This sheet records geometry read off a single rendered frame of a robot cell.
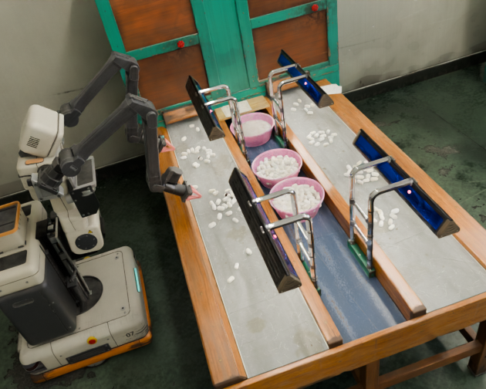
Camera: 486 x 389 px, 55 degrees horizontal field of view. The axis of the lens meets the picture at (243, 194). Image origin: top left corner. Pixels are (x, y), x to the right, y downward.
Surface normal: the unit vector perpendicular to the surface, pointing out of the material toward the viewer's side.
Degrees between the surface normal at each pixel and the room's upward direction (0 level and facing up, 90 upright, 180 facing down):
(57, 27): 90
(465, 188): 0
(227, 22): 90
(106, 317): 0
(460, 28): 90
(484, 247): 0
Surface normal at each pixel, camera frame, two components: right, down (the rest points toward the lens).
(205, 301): -0.16, -0.76
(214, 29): 0.28, 0.58
